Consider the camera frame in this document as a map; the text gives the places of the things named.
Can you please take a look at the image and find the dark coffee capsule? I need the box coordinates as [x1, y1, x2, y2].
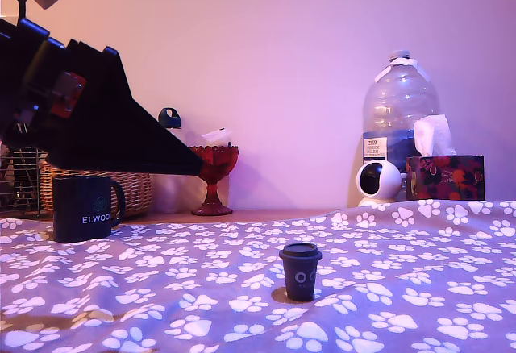
[278, 242, 323, 303]

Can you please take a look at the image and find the clear bottle with dark cap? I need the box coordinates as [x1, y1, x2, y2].
[151, 106, 189, 214]

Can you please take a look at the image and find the dark mug with white lettering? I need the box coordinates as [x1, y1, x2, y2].
[52, 175, 127, 244]

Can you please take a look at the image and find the white packet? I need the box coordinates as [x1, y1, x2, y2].
[200, 127, 234, 147]

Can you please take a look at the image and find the red glass goblet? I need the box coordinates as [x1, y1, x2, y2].
[185, 145, 240, 217]

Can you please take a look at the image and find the paw print cloth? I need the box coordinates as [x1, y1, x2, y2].
[0, 198, 516, 353]

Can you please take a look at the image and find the large clear water bottle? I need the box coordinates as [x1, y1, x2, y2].
[361, 49, 441, 203]

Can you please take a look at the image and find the white tissue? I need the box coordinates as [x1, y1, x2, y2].
[413, 114, 459, 157]

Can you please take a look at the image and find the floral tissue box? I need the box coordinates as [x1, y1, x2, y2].
[406, 154, 485, 202]

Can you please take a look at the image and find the wicker basket with handle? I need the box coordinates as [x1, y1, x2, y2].
[39, 163, 153, 219]

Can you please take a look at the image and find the wire utensil rack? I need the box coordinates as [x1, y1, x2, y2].
[0, 145, 49, 218]

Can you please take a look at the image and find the small white round camera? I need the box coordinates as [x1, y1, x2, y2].
[355, 161, 403, 208]

